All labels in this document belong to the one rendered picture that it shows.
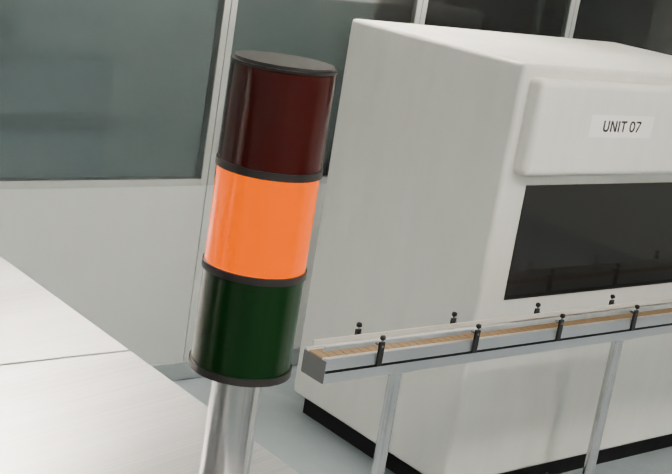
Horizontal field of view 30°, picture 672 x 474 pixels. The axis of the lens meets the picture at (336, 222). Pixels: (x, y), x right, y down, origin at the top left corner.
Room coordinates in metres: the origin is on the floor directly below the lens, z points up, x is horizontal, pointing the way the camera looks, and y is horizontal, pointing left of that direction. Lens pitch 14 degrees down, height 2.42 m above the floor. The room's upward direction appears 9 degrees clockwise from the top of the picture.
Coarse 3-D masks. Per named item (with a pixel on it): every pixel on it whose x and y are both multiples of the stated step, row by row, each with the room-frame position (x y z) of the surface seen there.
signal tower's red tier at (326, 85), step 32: (256, 96) 0.55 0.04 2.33; (288, 96) 0.55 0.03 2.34; (320, 96) 0.56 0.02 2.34; (224, 128) 0.57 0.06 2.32; (256, 128) 0.55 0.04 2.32; (288, 128) 0.55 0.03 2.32; (320, 128) 0.57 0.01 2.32; (256, 160) 0.55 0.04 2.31; (288, 160) 0.55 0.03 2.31; (320, 160) 0.57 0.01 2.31
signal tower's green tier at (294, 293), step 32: (224, 288) 0.56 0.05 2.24; (256, 288) 0.55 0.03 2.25; (288, 288) 0.56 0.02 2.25; (224, 320) 0.55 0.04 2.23; (256, 320) 0.55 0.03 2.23; (288, 320) 0.56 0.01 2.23; (192, 352) 0.57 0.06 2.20; (224, 352) 0.55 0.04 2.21; (256, 352) 0.55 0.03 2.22; (288, 352) 0.57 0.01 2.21
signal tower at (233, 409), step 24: (288, 72) 0.55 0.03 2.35; (312, 72) 0.56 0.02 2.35; (336, 72) 0.57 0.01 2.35; (240, 168) 0.55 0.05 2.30; (192, 360) 0.57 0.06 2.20; (216, 384) 0.57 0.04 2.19; (240, 384) 0.55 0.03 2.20; (264, 384) 0.56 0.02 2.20; (216, 408) 0.57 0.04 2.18; (240, 408) 0.57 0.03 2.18; (216, 432) 0.57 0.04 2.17; (240, 432) 0.57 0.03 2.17; (216, 456) 0.57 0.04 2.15; (240, 456) 0.57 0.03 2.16
